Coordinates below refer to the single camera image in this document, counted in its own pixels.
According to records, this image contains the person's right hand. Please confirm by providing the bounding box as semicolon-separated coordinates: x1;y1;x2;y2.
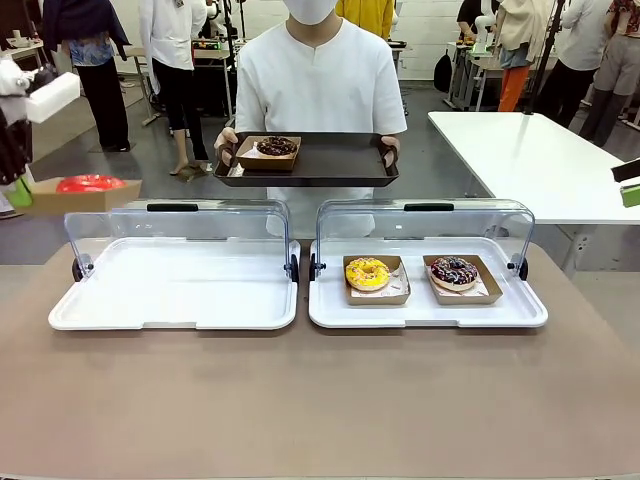
213;126;241;168

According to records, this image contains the chocolate donut with coloured sprinkles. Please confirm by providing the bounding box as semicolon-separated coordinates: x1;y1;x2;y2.
430;255;478;293

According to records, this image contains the white display tray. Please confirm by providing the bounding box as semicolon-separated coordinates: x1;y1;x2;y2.
307;236;550;330
47;236;302;333

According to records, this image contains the white table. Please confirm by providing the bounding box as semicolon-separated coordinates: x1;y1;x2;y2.
426;110;640;227

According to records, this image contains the white face mask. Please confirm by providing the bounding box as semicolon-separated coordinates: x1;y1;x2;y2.
284;0;338;26

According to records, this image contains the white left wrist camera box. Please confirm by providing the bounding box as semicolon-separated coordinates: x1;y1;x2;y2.
26;71;82;125

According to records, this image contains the black backpack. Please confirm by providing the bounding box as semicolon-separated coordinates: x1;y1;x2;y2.
433;51;454;94

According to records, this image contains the person in orange trousers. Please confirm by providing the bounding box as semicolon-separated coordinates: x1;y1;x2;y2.
493;0;542;113

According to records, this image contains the chocolate sprinkle donut in tray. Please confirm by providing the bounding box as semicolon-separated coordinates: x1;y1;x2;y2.
422;253;504;307

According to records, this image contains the yellow donut in cardboard tray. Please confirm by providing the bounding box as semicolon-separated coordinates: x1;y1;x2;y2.
341;254;413;308

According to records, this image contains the yellow sprinkled donut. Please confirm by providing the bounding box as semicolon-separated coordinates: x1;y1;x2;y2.
344;256;392;293

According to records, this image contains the person in dark blue top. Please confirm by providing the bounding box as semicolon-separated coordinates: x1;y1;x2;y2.
41;0;133;153

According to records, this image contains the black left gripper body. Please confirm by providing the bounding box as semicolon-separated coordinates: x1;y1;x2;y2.
0;99;35;176

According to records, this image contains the dark brown serving tray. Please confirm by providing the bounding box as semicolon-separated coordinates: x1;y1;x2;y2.
212;131;401;189

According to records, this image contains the black stand pole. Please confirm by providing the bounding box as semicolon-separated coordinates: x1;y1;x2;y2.
523;0;567;117

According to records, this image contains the person's left hand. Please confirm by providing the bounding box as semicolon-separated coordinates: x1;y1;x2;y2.
379;135;402;171

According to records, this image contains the clear plastic display lid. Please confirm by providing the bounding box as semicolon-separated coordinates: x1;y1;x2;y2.
63;197;302;284
308;197;537;282

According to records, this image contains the person in white top black trousers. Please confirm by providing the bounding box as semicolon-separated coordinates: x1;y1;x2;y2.
138;0;212;177

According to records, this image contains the person in grey trousers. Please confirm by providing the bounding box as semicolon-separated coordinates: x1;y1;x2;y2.
578;0;640;147

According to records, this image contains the chocolate crumb donut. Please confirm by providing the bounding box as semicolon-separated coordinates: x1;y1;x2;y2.
255;135;298;157

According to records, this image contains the person in yellow shirt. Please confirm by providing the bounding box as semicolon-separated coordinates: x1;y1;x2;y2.
334;0;397;42

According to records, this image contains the person in white shirt dark trousers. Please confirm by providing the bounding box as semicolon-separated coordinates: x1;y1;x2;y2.
553;0;615;130

